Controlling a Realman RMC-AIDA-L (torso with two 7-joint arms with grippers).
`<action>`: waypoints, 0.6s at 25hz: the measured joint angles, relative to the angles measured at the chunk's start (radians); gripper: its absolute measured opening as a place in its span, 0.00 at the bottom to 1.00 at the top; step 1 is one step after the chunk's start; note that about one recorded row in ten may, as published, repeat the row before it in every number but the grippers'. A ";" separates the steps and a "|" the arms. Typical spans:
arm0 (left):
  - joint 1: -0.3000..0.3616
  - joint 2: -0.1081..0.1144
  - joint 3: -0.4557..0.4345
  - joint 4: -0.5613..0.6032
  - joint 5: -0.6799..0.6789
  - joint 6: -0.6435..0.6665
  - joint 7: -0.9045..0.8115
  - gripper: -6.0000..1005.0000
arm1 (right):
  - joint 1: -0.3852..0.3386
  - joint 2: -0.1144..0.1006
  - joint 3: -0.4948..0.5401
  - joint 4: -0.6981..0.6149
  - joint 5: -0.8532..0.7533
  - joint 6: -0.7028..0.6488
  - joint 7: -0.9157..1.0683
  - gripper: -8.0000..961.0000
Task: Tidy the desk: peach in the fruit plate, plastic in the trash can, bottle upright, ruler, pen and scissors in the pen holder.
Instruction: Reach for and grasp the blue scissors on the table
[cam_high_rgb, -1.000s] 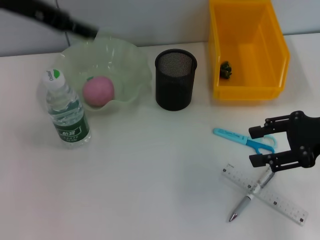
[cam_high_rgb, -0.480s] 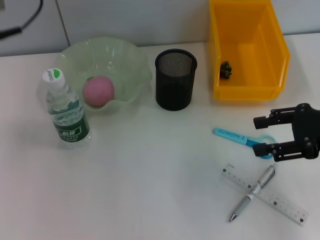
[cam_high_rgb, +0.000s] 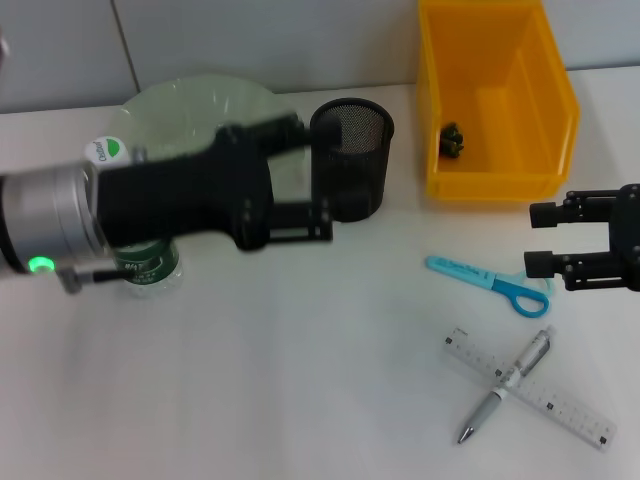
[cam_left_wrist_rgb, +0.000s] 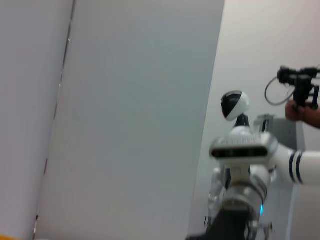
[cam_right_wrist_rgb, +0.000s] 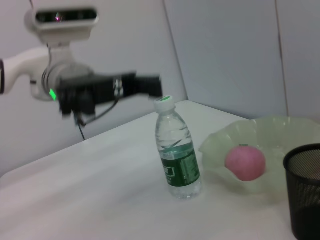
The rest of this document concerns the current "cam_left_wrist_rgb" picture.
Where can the black handheld controller device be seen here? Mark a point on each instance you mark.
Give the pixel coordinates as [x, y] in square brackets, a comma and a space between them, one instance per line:
[302, 85]

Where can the person's hand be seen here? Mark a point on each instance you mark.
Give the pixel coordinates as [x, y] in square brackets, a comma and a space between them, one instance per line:
[296, 112]

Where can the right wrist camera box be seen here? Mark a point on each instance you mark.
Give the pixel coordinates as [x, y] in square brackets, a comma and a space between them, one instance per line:
[240, 150]

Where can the white black robot head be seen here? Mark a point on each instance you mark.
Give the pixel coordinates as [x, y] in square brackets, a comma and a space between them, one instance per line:
[235, 105]

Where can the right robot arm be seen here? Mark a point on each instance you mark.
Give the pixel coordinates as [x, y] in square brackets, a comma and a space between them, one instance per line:
[307, 167]

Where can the person's forearm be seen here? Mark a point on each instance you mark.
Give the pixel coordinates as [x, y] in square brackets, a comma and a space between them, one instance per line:
[313, 120]

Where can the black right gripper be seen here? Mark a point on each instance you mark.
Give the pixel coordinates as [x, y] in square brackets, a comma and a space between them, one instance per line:
[230, 225]

